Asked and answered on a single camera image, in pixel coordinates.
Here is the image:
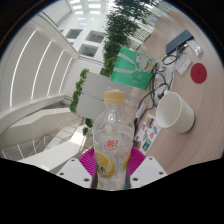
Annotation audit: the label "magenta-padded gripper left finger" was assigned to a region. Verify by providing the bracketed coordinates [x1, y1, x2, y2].
[56, 147, 98, 190]

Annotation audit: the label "ceiling light strips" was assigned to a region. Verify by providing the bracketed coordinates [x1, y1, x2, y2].
[9, 29, 74, 108]

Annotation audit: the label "black cable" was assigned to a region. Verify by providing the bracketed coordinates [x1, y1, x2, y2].
[134, 54, 178, 124]

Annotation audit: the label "white adapter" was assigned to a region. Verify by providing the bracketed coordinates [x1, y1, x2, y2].
[134, 101, 148, 119]

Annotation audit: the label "clear plastic drink bottle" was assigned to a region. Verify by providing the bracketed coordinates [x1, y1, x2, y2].
[92, 90, 136, 191]

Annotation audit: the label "white plastic packet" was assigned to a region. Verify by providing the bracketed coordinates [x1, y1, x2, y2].
[187, 39, 204, 57]

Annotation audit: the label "white mug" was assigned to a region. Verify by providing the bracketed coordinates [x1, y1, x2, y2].
[155, 91, 196, 134]

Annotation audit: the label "white cabinet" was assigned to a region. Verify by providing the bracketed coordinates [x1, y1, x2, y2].
[75, 72, 133, 123]

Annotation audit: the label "green tote bag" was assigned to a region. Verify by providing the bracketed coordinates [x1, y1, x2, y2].
[110, 46, 156, 91]

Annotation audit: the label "row of green plants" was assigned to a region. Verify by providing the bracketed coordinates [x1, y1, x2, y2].
[101, 0, 161, 78]

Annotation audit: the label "clear white-lidded water bottle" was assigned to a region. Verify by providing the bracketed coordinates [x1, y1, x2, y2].
[106, 87, 141, 109]

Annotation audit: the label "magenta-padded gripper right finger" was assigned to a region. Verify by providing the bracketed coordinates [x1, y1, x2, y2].
[125, 146, 168, 190]

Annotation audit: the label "colourful sticker sheet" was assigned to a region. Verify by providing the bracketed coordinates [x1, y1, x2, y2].
[134, 113, 162, 155]

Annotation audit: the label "green plants atop cabinet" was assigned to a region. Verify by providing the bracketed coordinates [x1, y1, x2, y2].
[69, 68, 90, 114]

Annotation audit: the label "dark blue keyboard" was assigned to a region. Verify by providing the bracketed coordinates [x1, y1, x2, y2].
[165, 29, 194, 56]

